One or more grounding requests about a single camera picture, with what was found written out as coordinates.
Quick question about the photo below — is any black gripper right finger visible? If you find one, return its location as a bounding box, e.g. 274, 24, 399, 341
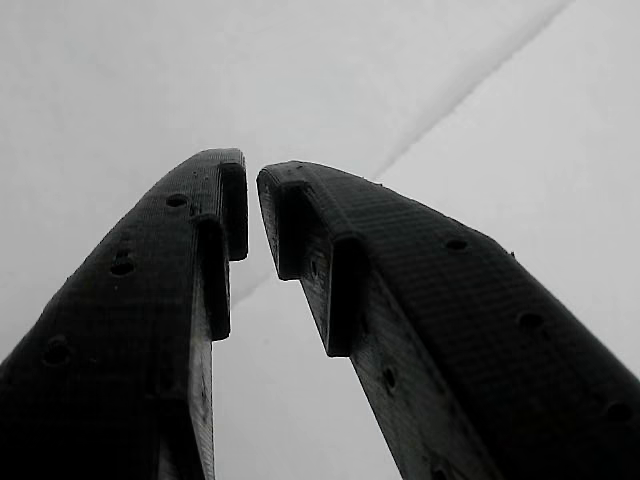
256, 160, 640, 480

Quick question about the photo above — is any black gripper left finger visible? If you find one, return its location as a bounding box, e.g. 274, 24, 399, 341
0, 147, 250, 480

